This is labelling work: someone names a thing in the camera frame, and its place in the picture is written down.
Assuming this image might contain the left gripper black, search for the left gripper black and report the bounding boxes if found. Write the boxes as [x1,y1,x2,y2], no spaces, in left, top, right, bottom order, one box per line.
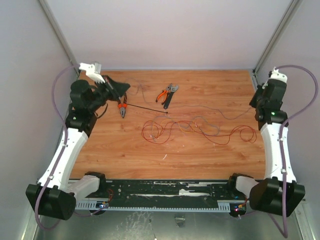
[88,75,131,112]

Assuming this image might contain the purple grey wire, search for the purple grey wire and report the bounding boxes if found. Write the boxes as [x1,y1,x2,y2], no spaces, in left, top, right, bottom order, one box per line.
[124,77,254,120]

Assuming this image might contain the yellow wire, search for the yellow wire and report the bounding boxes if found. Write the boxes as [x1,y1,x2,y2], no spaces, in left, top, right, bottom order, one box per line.
[159,118,201,134]

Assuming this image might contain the blue wire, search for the blue wire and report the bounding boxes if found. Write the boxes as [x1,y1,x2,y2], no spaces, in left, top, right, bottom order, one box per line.
[151,115,221,138]

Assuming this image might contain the long red wire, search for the long red wire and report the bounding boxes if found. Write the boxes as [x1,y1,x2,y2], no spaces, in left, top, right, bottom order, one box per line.
[141,119,258,146]

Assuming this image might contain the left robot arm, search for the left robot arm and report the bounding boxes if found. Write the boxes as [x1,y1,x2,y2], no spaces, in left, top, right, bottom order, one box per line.
[25,75,131,220]

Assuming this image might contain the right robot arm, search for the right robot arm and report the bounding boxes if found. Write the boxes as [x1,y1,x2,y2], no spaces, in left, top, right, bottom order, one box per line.
[226,78,306,217]

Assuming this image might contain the black zip tie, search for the black zip tie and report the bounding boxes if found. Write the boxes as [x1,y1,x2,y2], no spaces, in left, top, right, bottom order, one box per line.
[127,103,169,114]

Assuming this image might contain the large orange black pliers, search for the large orange black pliers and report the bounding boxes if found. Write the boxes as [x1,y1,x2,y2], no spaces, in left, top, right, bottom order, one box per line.
[117,93,128,119]

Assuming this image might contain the small orange needle-nose pliers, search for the small orange needle-nose pliers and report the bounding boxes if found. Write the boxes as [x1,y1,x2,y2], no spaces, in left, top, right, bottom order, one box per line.
[155,83,172,105]

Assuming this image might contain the black adjustable wrench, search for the black adjustable wrench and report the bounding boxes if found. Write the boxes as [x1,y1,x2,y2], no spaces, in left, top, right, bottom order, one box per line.
[163,85,179,110]

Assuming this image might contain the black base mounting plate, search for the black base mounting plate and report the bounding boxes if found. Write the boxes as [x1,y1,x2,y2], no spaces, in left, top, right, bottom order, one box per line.
[78,179,246,209]

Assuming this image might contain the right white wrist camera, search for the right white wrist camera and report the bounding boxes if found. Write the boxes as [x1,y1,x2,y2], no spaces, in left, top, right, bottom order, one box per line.
[265,68,288,88]

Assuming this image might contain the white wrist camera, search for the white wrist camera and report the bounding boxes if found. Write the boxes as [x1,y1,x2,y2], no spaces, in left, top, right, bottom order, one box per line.
[79,62,106,84]
[265,68,288,88]

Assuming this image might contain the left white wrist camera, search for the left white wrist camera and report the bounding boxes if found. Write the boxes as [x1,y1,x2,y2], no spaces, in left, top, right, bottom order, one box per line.
[79,62,106,84]

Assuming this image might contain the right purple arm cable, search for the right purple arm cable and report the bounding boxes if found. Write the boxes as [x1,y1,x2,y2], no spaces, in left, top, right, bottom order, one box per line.
[234,64,320,238]

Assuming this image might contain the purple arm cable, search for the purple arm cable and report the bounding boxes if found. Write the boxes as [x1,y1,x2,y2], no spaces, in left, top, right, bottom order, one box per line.
[33,65,108,231]
[234,64,320,238]

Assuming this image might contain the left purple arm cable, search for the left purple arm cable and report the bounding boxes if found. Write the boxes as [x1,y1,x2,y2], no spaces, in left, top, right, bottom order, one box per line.
[33,65,108,231]

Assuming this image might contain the grey slotted cable duct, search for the grey slotted cable duct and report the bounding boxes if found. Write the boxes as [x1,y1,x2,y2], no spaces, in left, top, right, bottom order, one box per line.
[75,198,231,213]

